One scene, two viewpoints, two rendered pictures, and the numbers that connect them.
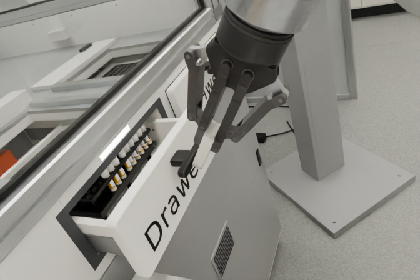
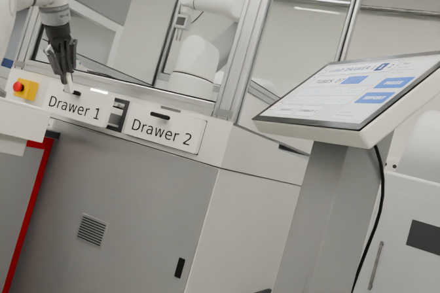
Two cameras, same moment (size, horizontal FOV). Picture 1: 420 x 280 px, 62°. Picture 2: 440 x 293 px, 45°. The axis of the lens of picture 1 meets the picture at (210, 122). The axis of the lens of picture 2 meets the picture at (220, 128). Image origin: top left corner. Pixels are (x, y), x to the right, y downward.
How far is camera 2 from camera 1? 1.97 m
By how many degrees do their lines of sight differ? 89
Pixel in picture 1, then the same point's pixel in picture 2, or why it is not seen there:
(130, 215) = (54, 84)
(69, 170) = (80, 79)
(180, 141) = (85, 93)
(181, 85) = (139, 106)
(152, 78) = (135, 91)
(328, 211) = not seen: outside the picture
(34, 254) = not seen: hidden behind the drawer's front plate
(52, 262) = not seen: hidden behind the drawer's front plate
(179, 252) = (78, 171)
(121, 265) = (63, 128)
